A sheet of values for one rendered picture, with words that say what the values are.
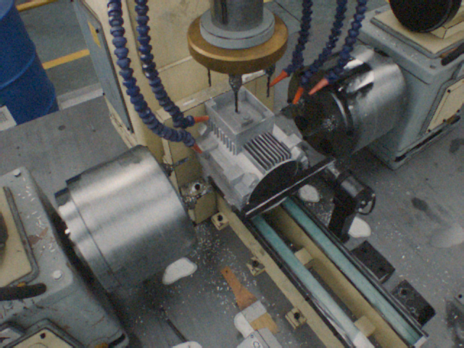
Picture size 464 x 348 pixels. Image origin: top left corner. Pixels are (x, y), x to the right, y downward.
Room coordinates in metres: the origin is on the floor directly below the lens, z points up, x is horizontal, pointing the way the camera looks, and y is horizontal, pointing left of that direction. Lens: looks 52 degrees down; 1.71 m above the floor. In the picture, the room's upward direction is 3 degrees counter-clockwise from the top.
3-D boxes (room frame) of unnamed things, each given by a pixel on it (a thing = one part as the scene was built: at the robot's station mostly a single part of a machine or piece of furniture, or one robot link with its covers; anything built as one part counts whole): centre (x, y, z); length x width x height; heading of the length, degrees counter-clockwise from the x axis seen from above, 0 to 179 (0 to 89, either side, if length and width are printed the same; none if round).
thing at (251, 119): (0.62, -0.02, 1.11); 0.12 x 0.11 x 0.07; 32
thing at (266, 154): (0.58, -0.04, 1.01); 0.20 x 0.19 x 0.19; 32
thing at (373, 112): (0.76, -0.32, 1.04); 0.41 x 0.25 x 0.25; 122
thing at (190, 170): (0.71, 0.04, 0.97); 0.30 x 0.11 x 0.34; 122
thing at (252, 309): (0.32, -0.02, 0.80); 0.21 x 0.05 x 0.01; 31
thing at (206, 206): (0.58, 0.09, 0.86); 0.07 x 0.06 x 0.12; 122
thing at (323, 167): (0.50, -0.13, 1.01); 0.26 x 0.04 x 0.03; 122
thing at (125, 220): (0.39, 0.26, 1.04); 0.37 x 0.25 x 0.25; 122
